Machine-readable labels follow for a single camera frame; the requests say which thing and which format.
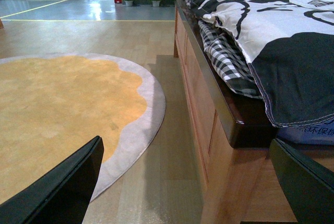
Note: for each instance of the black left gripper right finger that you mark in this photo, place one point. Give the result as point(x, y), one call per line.
point(307, 185)

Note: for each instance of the yellow and grey round rug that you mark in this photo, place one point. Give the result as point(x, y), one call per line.
point(53, 104)

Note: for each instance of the checkered bed sheet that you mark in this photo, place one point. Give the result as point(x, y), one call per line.
point(227, 60)

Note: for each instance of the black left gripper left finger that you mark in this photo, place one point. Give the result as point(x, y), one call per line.
point(63, 194)

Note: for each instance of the wooden bed frame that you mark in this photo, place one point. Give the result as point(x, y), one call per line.
point(232, 136)

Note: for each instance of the black and white duvet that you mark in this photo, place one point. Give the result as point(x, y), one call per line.
point(288, 47)

